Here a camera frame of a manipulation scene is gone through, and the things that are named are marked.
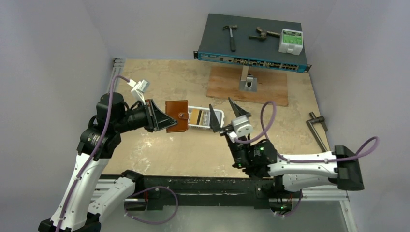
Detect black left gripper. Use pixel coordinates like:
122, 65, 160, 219
114, 98, 177, 133

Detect brown leather card holder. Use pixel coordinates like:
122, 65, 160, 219
165, 100, 189, 133

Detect white plastic basket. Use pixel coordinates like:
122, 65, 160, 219
188, 106, 210, 129

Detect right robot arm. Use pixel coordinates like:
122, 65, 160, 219
209, 99, 365, 197

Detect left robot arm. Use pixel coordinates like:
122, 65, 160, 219
38, 92, 177, 232

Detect white credit card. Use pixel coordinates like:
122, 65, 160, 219
214, 109, 224, 127

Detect gold striped credit card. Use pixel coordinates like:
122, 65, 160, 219
189, 109, 204, 125

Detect plywood base board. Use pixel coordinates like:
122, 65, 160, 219
206, 66, 289, 107

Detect small hammer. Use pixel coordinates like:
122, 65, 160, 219
222, 25, 237, 52

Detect white green electrical module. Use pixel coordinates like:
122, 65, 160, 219
278, 29, 304, 56

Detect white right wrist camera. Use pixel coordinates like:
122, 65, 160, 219
230, 115, 253, 139

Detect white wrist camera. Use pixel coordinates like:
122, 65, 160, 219
128, 79, 150, 104
230, 115, 253, 139

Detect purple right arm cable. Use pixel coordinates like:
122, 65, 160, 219
234, 101, 380, 163

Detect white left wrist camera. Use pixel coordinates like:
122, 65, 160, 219
128, 79, 150, 104

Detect silver metal stand bracket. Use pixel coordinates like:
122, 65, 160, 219
239, 65, 258, 92

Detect aluminium frame rail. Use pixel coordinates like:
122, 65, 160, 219
106, 58, 126, 92

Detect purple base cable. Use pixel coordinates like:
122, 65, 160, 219
124, 186, 178, 225

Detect blue network switch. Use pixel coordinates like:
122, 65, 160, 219
193, 14, 311, 73

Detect metal T-handle tool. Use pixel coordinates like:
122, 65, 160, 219
306, 112, 328, 152

